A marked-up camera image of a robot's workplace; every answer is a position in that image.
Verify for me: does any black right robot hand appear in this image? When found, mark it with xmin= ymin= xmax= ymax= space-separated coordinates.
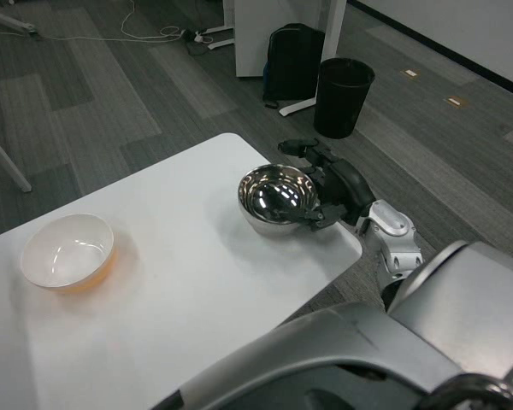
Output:
xmin=277 ymin=138 xmax=376 ymax=231

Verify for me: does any shiny metal bowl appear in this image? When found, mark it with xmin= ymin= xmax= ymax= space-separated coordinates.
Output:
xmin=238 ymin=163 xmax=320 ymax=237

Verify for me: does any white bowl orange outside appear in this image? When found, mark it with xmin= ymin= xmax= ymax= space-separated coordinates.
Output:
xmin=21 ymin=213 xmax=120 ymax=296

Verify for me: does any black trash bin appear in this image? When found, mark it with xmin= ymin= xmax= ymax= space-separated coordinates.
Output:
xmin=314 ymin=58 xmax=376 ymax=140

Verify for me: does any black backpack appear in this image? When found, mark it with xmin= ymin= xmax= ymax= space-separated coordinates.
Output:
xmin=262 ymin=23 xmax=326 ymax=110

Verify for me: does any silver robot chest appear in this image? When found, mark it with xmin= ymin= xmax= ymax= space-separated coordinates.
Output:
xmin=151 ymin=301 xmax=513 ymax=410

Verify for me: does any white office desk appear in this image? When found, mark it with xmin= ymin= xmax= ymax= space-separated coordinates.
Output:
xmin=195 ymin=0 xmax=347 ymax=117

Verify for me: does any white side table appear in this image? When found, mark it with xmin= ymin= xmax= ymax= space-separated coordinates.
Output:
xmin=0 ymin=126 xmax=33 ymax=193

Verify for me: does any white floor cable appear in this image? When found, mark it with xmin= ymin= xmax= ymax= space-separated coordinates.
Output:
xmin=46 ymin=0 xmax=185 ymax=43

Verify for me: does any grey metal stand frame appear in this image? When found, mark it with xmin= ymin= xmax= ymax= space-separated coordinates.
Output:
xmin=0 ymin=8 xmax=39 ymax=38

